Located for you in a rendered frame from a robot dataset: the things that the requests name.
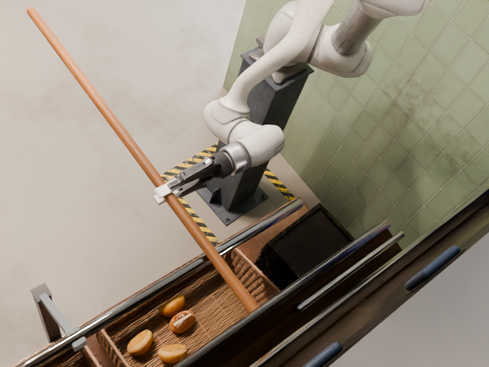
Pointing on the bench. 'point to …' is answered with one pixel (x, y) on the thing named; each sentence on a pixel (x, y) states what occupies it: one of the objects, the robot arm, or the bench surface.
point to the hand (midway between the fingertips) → (167, 191)
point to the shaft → (145, 164)
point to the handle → (348, 273)
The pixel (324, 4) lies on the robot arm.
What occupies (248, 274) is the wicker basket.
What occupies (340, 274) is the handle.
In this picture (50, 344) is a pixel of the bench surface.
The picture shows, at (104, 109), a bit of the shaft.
